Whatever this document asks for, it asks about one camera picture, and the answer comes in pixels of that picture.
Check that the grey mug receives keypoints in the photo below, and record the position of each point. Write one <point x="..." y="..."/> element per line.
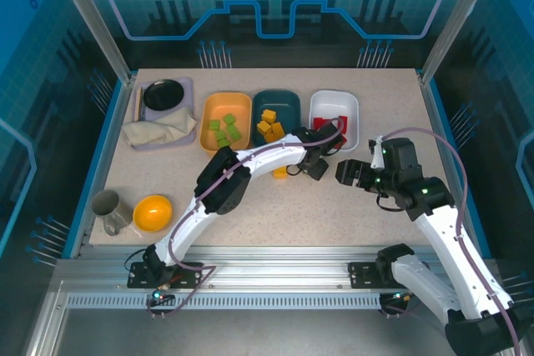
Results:
<point x="108" y="206"/>

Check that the yellow bowl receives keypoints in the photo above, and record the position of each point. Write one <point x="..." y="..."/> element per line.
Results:
<point x="152" y="213"/>

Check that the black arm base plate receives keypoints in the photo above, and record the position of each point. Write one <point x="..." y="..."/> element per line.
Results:
<point x="361" y="277"/>
<point x="137" y="277"/>

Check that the red lego brick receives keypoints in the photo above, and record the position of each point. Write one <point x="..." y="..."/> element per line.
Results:
<point x="341" y="143"/>
<point x="320" y="122"/>
<point x="343" y="123"/>

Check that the aluminium frame post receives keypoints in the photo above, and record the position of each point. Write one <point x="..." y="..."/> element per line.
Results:
<point x="94" y="18"/>
<point x="450" y="18"/>

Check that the long green lego brick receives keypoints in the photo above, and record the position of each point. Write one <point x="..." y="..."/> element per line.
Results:
<point x="233" y="133"/>

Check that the beige cloth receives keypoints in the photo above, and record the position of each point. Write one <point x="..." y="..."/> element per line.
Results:
<point x="158" y="131"/>

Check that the small controller board with LED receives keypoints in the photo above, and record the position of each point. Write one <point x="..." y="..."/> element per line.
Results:
<point x="402" y="297"/>
<point x="158" y="295"/>

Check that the aluminium side rail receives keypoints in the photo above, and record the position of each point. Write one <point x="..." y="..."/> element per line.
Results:
<point x="124" y="102"/>
<point x="429" y="101"/>

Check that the black plate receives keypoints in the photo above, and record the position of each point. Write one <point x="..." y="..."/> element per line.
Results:
<point x="162" y="94"/>

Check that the wide aluminium frame rail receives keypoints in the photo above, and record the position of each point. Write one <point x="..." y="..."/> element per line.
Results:
<point x="271" y="268"/>

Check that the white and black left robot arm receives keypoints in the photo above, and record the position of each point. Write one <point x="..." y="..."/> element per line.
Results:
<point x="271" y="156"/>

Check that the lavender tray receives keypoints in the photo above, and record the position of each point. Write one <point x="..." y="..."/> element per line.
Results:
<point x="189" y="89"/>

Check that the orange plastic container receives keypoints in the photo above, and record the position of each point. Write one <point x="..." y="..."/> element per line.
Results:
<point x="227" y="103"/>

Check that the white plastic container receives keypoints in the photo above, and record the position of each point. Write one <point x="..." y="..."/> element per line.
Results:
<point x="334" y="101"/>

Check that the teal plastic container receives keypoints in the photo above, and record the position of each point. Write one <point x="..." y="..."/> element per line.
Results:
<point x="283" y="101"/>

